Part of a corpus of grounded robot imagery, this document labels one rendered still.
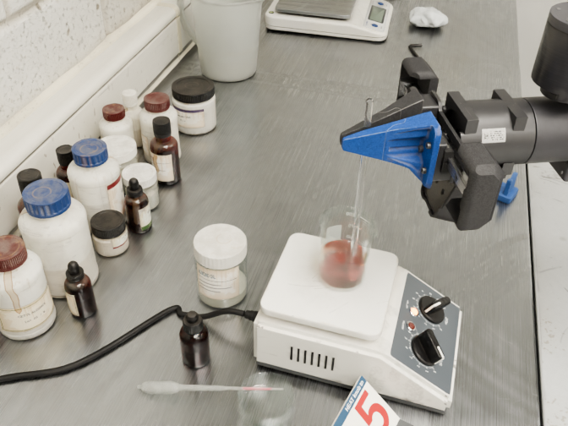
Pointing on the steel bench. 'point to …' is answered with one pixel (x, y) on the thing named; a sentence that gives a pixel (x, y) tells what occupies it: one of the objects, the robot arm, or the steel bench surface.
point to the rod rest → (508, 189)
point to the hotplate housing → (348, 356)
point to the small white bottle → (133, 112)
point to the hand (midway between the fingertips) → (381, 139)
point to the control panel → (448, 328)
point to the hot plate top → (375, 308)
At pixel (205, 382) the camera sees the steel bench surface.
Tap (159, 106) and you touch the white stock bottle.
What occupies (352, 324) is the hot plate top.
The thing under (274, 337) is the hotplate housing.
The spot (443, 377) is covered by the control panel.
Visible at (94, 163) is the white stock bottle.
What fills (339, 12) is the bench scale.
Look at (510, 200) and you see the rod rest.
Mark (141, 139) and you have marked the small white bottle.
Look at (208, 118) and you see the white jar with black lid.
